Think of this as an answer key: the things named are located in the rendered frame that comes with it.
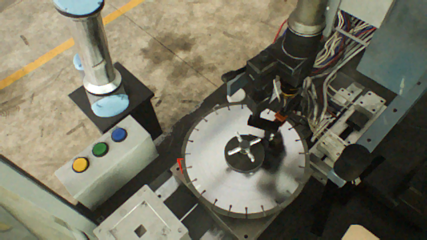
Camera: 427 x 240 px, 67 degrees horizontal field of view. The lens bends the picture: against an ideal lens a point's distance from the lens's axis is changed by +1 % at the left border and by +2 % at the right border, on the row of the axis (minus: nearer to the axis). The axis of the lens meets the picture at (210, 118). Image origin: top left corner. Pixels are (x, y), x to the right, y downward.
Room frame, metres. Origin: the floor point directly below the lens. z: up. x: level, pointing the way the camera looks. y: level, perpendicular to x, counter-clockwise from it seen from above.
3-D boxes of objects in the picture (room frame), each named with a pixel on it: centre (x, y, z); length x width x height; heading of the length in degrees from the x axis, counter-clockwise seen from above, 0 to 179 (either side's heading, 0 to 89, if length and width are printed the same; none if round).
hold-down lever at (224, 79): (0.44, -0.08, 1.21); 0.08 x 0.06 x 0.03; 129
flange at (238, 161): (0.38, -0.08, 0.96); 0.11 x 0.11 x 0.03
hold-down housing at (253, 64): (0.44, -0.12, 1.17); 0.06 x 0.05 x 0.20; 120
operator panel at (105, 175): (0.45, 0.33, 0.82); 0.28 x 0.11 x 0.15; 129
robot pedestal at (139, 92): (0.79, 0.39, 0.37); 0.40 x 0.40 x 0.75; 39
